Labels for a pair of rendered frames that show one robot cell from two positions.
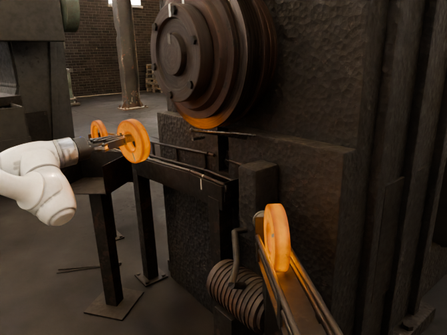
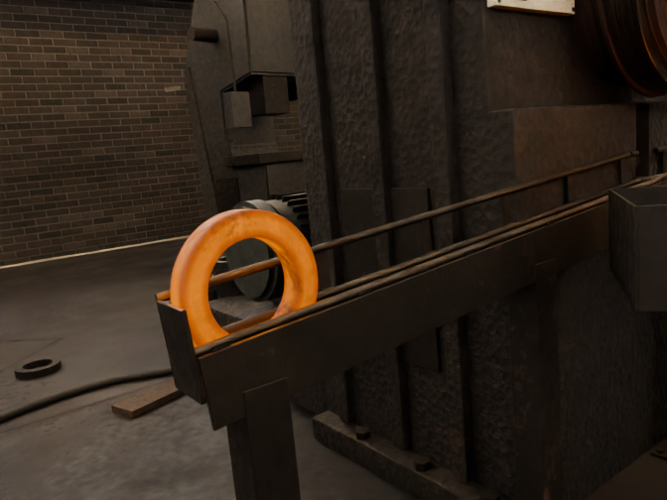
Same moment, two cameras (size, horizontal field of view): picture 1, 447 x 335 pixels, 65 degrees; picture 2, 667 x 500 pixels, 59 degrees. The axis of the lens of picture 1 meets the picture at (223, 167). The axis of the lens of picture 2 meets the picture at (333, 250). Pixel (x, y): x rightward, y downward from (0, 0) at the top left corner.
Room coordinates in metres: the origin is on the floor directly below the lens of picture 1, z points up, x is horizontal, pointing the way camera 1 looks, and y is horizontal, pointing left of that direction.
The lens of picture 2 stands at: (1.89, 1.40, 0.82)
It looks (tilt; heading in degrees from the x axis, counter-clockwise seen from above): 9 degrees down; 272
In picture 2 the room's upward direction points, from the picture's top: 5 degrees counter-clockwise
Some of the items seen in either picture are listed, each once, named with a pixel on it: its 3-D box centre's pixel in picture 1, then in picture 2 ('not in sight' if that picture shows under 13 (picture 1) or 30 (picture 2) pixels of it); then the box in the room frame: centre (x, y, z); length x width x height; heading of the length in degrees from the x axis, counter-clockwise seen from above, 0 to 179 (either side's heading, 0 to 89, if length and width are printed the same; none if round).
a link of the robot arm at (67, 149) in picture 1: (65, 152); not in sight; (1.07, 0.50, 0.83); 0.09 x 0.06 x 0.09; 39
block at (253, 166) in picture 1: (259, 201); not in sight; (0.99, -0.11, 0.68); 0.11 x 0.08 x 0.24; 128
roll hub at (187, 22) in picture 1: (177, 54); not in sight; (1.11, 0.13, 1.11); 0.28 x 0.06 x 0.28; 38
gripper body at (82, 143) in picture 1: (88, 147); not in sight; (1.12, 0.44, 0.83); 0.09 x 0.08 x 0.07; 129
